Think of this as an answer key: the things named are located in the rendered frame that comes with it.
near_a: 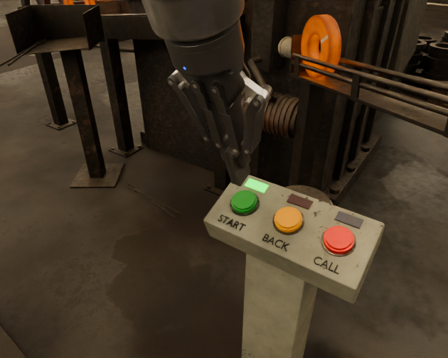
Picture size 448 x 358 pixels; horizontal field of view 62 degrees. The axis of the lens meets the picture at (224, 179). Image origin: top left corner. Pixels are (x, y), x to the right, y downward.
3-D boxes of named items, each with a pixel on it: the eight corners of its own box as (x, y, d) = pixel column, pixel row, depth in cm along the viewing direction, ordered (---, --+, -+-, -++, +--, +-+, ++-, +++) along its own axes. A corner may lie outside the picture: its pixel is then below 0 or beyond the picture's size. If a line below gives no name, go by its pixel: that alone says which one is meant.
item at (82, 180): (72, 164, 182) (30, 4, 142) (126, 164, 182) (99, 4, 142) (57, 188, 165) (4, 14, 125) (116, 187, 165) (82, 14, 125)
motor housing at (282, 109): (245, 205, 154) (250, 80, 125) (293, 225, 144) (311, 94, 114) (227, 222, 145) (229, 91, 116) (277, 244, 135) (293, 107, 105)
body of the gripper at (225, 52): (257, 4, 35) (268, 85, 42) (187, -3, 39) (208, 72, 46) (214, 50, 31) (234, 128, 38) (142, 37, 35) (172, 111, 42)
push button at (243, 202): (240, 192, 60) (239, 185, 58) (262, 200, 58) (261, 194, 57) (227, 211, 58) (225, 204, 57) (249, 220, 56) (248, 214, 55)
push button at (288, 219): (282, 208, 56) (281, 202, 55) (307, 218, 54) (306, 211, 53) (270, 229, 54) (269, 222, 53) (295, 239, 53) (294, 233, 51)
